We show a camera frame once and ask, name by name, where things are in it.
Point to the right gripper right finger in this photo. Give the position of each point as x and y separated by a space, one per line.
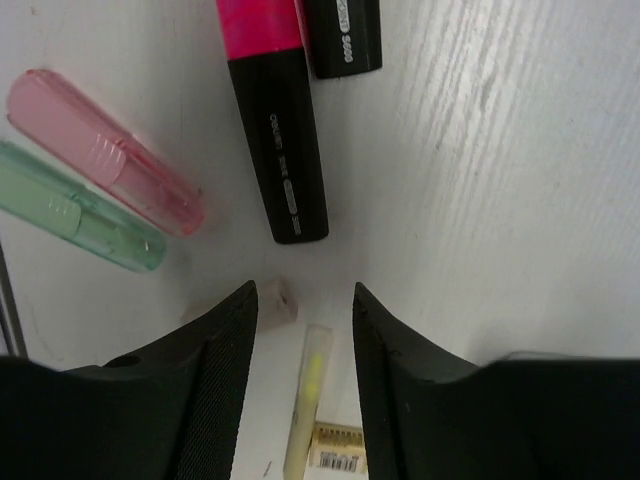
429 414

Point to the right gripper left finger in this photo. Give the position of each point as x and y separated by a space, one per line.
168 410

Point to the small wooden sharpener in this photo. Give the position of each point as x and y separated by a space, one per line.
338 448

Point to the yellow highlighter pen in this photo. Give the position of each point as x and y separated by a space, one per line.
313 369

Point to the pink capped black marker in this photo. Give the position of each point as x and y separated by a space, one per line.
268 68

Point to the green capped black marker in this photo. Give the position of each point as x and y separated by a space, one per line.
343 37

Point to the grey eraser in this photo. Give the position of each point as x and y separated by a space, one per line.
276 306

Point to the green correction tape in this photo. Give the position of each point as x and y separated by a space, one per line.
46 198

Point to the pink correction tape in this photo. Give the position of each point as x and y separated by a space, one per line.
53 113

